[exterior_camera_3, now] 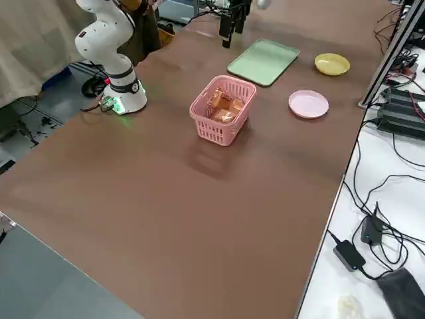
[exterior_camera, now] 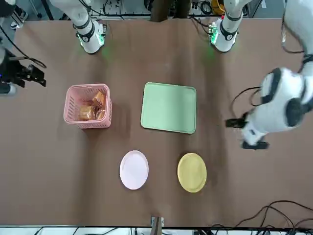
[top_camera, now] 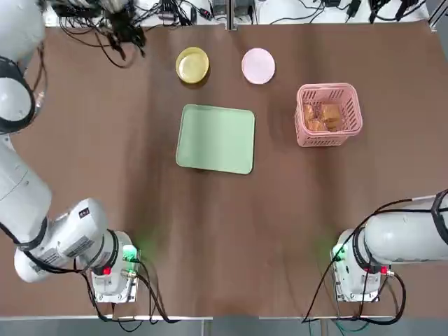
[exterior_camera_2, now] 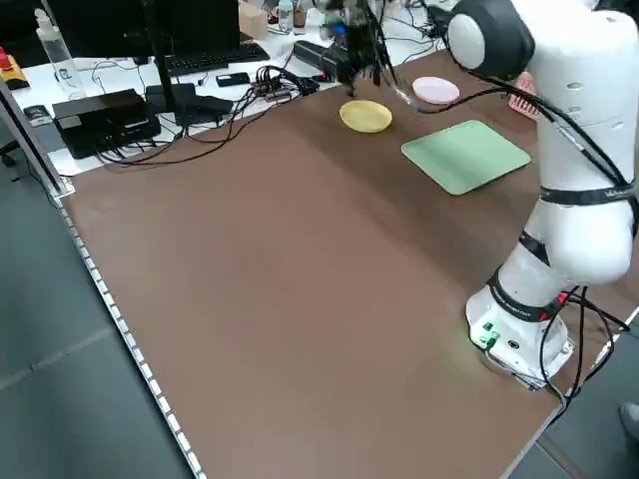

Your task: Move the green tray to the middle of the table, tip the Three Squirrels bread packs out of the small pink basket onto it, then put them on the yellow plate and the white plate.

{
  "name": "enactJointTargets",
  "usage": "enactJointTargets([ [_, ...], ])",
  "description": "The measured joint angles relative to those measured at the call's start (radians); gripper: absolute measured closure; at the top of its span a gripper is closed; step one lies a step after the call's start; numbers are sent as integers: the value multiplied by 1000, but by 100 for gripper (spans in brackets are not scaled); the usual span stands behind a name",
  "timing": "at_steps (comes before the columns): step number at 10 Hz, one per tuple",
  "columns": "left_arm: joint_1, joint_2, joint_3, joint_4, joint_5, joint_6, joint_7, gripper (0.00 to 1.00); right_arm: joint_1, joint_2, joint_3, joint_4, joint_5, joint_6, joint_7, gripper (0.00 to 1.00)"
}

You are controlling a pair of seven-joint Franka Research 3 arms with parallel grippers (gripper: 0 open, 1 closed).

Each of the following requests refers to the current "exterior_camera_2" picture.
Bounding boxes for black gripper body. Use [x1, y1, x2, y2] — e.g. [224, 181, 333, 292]
[341, 8, 389, 80]

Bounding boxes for green rectangular tray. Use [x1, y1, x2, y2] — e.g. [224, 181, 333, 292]
[400, 119, 532, 197]

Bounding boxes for small pink slotted basket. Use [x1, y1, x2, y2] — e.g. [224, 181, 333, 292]
[506, 69, 543, 121]

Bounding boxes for yellow round plate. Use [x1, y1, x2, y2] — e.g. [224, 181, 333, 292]
[338, 99, 394, 135]

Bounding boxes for white round plate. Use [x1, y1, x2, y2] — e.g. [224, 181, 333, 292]
[411, 76, 461, 106]

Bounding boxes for pink USB hub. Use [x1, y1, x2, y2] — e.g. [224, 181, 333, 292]
[254, 82, 296, 104]

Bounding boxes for cardboard box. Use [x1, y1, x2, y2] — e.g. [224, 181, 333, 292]
[238, 2, 270, 39]

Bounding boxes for black keyboard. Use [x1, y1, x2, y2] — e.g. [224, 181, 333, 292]
[162, 42, 272, 76]

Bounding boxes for large black power adapter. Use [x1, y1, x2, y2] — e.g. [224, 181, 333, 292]
[144, 82, 235, 126]

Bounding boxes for black monitor stand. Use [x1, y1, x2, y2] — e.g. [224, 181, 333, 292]
[142, 0, 196, 126]

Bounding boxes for black monitor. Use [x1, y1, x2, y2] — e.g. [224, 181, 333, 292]
[45, 0, 242, 59]

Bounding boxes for black equipment box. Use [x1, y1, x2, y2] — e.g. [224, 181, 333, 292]
[52, 88, 162, 160]

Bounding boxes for clear plastic bottle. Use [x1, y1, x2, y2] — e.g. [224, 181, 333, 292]
[34, 8, 86, 99]

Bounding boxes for small black device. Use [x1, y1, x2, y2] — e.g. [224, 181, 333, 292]
[24, 103, 54, 126]

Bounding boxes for red emergency stop button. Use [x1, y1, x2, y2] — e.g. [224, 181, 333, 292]
[0, 47, 26, 91]

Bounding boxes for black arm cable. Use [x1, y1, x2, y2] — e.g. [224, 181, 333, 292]
[368, 14, 639, 211]

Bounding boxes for black desk cable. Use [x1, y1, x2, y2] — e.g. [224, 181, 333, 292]
[94, 64, 320, 169]

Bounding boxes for aluminium frame post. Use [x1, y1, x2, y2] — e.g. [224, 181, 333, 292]
[0, 79, 76, 197]

